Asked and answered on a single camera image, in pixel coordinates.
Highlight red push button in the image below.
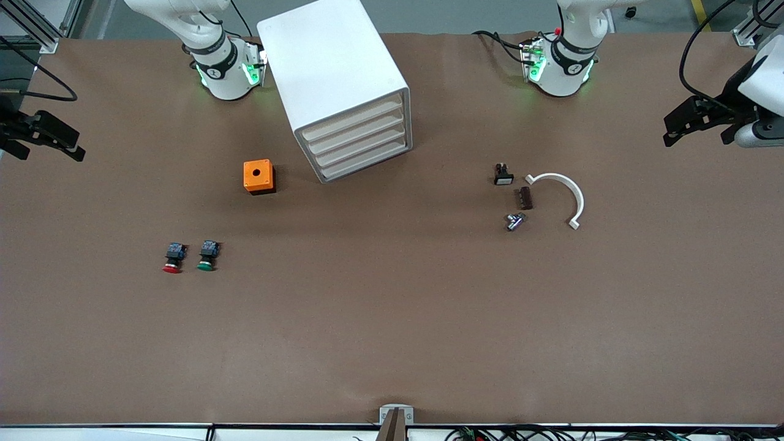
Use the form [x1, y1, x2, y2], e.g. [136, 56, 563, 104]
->
[162, 242, 187, 274]

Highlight green push button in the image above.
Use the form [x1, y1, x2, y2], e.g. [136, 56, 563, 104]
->
[197, 240, 221, 272]

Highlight white semicircular clamp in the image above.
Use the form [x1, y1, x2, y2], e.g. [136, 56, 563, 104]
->
[524, 173, 585, 230]

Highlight orange box with hole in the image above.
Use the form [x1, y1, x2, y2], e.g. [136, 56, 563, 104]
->
[243, 159, 276, 195]

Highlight brown table mat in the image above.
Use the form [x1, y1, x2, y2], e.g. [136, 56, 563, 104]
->
[0, 31, 784, 426]

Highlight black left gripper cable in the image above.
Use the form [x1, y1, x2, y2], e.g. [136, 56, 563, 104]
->
[680, 0, 769, 114]

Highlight aluminium frame profile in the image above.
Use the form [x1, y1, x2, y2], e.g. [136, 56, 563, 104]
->
[733, 0, 784, 48]
[0, 0, 62, 55]

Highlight black left base cable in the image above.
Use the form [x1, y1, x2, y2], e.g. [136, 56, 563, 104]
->
[472, 29, 529, 62]

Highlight black base cable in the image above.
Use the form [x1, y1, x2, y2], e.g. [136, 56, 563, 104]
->
[472, 29, 529, 62]
[230, 0, 255, 37]

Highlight black right base cable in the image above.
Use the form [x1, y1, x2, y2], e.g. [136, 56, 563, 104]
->
[230, 0, 255, 37]

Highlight white table edge rail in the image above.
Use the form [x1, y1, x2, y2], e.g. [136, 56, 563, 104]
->
[0, 421, 784, 441]

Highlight tangled black cables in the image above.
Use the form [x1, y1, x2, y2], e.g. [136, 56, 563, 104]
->
[444, 426, 784, 441]

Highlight grey metal bracket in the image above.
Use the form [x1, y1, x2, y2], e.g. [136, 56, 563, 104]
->
[377, 404, 415, 441]

